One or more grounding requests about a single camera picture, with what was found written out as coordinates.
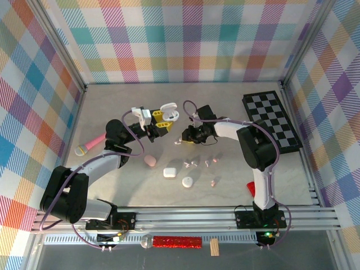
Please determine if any red glitter microphone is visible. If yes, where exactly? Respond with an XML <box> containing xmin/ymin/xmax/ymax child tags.
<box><xmin>140</xmin><ymin>233</ymin><xmax>203</xmax><ymax>250</ymax></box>

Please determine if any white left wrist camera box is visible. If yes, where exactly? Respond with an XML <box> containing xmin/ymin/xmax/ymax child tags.
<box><xmin>131</xmin><ymin>106</ymin><xmax>153</xmax><ymax>132</ymax></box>

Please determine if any pink oval earbud case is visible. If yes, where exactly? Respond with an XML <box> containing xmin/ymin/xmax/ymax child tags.
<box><xmin>143</xmin><ymin>154</ymin><xmax>157</xmax><ymax>168</ymax></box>

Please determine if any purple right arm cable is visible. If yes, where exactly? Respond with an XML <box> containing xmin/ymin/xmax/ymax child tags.
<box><xmin>182</xmin><ymin>100</ymin><xmax>293</xmax><ymax>250</ymax></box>

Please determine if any aluminium mounting rail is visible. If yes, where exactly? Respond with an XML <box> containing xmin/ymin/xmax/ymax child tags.
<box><xmin>30</xmin><ymin>206</ymin><xmax>341</xmax><ymax>235</ymax></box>

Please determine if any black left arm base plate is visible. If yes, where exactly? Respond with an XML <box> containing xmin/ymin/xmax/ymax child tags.
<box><xmin>85</xmin><ymin>211</ymin><xmax>137</xmax><ymax>231</ymax></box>

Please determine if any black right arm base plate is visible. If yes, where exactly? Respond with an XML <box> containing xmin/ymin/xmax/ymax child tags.
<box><xmin>234</xmin><ymin>210</ymin><xmax>288</xmax><ymax>230</ymax></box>

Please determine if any aluminium side rail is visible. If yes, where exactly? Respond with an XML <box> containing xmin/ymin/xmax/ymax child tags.
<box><xmin>49</xmin><ymin>87</ymin><xmax>88</xmax><ymax>212</ymax></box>
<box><xmin>280</xmin><ymin>85</ymin><xmax>323</xmax><ymax>208</ymax></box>

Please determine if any white oval earbud case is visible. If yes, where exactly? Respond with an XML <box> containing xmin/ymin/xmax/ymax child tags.
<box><xmin>159</xmin><ymin>103</ymin><xmax>180</xmax><ymax>123</ymax></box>

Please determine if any pink toy microphone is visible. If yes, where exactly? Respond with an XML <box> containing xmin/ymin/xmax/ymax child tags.
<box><xmin>74</xmin><ymin>133</ymin><xmax>107</xmax><ymax>156</ymax></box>

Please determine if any aluminium frame post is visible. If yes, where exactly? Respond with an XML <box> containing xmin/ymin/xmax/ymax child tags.
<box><xmin>280</xmin><ymin>0</ymin><xmax>338</xmax><ymax>91</ymax></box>
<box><xmin>28</xmin><ymin>0</ymin><xmax>88</xmax><ymax>93</ymax></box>

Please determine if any black grey chessboard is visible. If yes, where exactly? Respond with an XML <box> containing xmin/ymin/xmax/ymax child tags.
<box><xmin>242</xmin><ymin>90</ymin><xmax>304</xmax><ymax>155</ymax></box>

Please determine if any thin black cable loop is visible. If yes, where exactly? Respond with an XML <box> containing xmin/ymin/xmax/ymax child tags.
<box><xmin>201</xmin><ymin>134</ymin><xmax>219</xmax><ymax>147</ymax></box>

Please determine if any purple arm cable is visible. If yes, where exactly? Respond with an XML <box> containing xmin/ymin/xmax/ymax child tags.
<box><xmin>40</xmin><ymin>109</ymin><xmax>146</xmax><ymax>251</ymax></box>
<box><xmin>182</xmin><ymin>100</ymin><xmax>293</xmax><ymax>250</ymax></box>

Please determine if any slotted metal strip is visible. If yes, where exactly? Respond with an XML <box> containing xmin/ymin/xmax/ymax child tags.
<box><xmin>44</xmin><ymin>235</ymin><xmax>261</xmax><ymax>245</ymax></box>

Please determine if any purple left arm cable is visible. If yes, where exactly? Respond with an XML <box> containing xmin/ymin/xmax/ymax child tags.
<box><xmin>40</xmin><ymin>109</ymin><xmax>146</xmax><ymax>251</ymax></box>

